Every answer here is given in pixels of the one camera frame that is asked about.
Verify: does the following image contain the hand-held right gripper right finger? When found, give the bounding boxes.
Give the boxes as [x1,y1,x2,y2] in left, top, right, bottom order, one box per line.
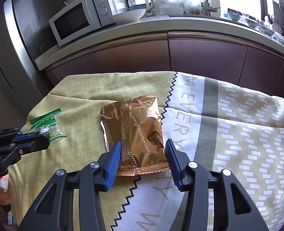
[165,138,270,231]

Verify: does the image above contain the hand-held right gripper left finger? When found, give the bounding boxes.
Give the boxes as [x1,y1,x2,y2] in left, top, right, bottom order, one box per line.
[18,141,122,231]

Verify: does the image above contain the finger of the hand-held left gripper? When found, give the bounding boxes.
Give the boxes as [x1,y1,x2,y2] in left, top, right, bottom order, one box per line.
[11,134,50,155]

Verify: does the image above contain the green snack wrapper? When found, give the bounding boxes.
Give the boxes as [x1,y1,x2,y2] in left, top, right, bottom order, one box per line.
[30,108,67,143]

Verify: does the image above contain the gold snack packet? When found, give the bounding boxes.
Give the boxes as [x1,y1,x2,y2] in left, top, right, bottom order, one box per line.
[100,96,169,177]

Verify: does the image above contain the person's left hand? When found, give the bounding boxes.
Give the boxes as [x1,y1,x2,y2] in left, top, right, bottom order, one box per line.
[0,184,13,206]

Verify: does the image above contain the yellow patterned tablecloth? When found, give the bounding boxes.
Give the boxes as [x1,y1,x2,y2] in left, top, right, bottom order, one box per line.
[6,71,284,231]

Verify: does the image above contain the brown kitchen cabinet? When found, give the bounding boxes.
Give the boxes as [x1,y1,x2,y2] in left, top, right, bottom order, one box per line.
[44,31,284,101]

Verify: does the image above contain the stainless steel refrigerator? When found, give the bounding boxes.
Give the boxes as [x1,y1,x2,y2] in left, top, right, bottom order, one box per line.
[0,0,101,116]

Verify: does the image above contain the white microwave oven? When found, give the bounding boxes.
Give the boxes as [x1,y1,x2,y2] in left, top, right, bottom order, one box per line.
[48,0,130,47]

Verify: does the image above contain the white bowl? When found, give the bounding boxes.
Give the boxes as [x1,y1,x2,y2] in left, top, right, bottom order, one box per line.
[112,8,147,24]

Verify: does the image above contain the crumpled clear plastic bag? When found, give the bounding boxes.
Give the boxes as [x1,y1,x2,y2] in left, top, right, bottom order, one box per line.
[152,0,202,15]

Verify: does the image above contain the glass electric kettle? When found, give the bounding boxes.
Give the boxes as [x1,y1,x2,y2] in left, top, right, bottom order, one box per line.
[128,0,157,12]

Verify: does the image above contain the white soap bottle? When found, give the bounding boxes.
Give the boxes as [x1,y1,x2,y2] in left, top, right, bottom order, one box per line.
[207,0,221,17]

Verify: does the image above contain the white utensil holder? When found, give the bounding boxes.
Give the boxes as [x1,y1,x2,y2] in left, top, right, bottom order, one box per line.
[265,14,282,33]

